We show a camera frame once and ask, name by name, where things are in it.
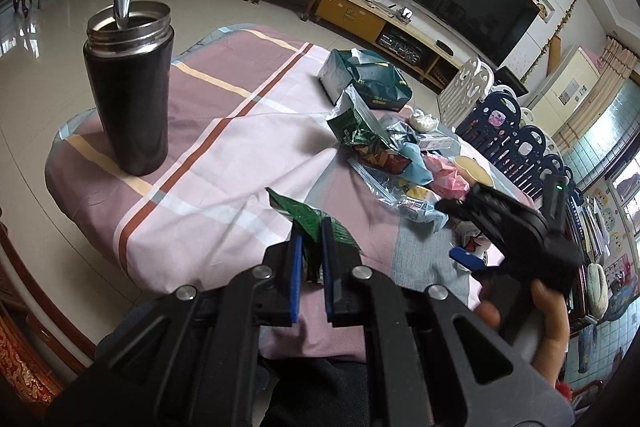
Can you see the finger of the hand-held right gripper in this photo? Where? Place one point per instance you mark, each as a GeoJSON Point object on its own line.
{"type": "Point", "coordinates": [467, 258]}
{"type": "Point", "coordinates": [456, 208]}

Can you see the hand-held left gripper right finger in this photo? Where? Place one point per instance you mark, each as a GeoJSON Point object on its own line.
{"type": "Point", "coordinates": [328, 267]}

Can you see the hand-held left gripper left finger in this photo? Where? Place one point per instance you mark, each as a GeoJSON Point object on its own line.
{"type": "Point", "coordinates": [296, 279]}

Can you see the green snack wrapper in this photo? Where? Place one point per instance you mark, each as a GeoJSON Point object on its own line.
{"type": "Point", "coordinates": [312, 222]}

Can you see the person's right hand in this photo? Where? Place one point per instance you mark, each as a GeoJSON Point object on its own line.
{"type": "Point", "coordinates": [550, 332]}

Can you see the pink plastic wrapper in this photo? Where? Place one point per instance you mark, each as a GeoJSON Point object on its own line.
{"type": "Point", "coordinates": [447, 179]}

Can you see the round yellow lid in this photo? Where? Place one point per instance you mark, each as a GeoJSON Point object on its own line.
{"type": "Point", "coordinates": [472, 169]}

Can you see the blue knotted cloth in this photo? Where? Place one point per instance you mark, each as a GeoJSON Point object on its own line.
{"type": "Point", "coordinates": [415, 162]}

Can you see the clear plastic bag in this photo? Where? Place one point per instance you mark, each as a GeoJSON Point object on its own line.
{"type": "Point", "coordinates": [387, 192]}

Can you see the dark wooden table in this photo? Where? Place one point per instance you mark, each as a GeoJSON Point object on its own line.
{"type": "Point", "coordinates": [582, 277]}

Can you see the blue play fence panels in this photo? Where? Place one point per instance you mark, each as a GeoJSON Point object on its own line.
{"type": "Point", "coordinates": [515, 152]}

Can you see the red brown snack wrapper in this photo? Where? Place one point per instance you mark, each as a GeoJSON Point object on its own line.
{"type": "Point", "coordinates": [382, 159]}

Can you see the grey green cushion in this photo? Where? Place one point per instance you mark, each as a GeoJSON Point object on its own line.
{"type": "Point", "coordinates": [597, 291]}

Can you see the white crumpled tissue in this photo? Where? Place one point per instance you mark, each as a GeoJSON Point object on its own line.
{"type": "Point", "coordinates": [423, 121]}

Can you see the blue child chair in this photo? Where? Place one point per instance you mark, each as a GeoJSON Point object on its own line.
{"type": "Point", "coordinates": [622, 304]}

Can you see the white play fence panel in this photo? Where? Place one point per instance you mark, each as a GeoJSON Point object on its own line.
{"type": "Point", "coordinates": [465, 87]}

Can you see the green foil packet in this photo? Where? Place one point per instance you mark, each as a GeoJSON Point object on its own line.
{"type": "Point", "coordinates": [357, 124]}

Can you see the plaid tablecloth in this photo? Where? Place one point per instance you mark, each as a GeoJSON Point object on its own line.
{"type": "Point", "coordinates": [215, 167]}

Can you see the black monitor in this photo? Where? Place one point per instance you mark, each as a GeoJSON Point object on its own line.
{"type": "Point", "coordinates": [511, 81]}

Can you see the standing air conditioner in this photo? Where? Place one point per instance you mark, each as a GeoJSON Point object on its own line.
{"type": "Point", "coordinates": [575, 94]}

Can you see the green tissue pack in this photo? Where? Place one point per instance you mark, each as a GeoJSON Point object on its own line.
{"type": "Point", "coordinates": [362, 79]}

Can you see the wooden television cabinet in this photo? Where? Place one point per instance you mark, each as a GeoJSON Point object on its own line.
{"type": "Point", "coordinates": [380, 24]}

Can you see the black thermos cup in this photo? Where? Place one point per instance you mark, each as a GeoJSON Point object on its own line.
{"type": "Point", "coordinates": [131, 97]}

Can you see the wooden sofa red cushion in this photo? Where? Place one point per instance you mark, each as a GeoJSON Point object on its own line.
{"type": "Point", "coordinates": [30, 342]}

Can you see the wall learning posters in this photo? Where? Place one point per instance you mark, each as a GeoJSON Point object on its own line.
{"type": "Point", "coordinates": [612, 232]}

